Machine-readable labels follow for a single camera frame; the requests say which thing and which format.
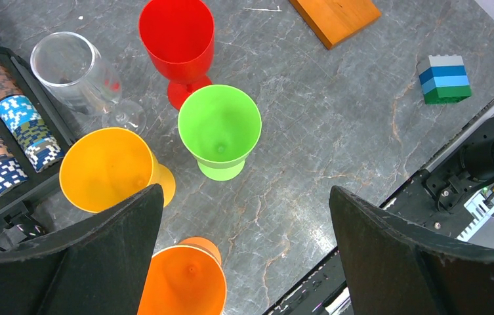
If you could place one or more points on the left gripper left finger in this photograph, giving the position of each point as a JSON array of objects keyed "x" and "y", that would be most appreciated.
[{"x": 96, "y": 266}]

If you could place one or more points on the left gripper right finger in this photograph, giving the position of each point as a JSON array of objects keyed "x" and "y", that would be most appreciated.
[{"x": 393, "y": 266}]

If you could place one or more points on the orange wine glass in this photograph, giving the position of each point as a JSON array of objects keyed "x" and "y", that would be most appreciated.
[{"x": 186, "y": 278}]

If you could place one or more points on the yellow wine glass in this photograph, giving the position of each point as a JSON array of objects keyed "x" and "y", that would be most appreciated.
[{"x": 109, "y": 165}]

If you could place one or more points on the green wine glass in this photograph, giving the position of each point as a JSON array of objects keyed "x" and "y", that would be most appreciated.
[{"x": 220, "y": 125}]

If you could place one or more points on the clear wine glass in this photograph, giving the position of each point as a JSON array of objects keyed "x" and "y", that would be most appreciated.
[{"x": 72, "y": 69}]

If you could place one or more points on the red wine glass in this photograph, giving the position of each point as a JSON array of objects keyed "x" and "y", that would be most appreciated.
[{"x": 179, "y": 36}]

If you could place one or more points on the black poker chip case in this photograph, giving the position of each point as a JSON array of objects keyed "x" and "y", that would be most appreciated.
[{"x": 18, "y": 205}]

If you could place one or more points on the blue green brick stack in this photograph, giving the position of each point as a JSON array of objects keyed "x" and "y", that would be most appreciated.
[{"x": 443, "y": 79}]

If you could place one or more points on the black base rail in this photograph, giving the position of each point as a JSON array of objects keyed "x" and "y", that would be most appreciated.
[{"x": 452, "y": 195}]

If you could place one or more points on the gold wire glass rack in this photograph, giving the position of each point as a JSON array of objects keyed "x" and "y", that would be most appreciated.
[{"x": 334, "y": 21}]

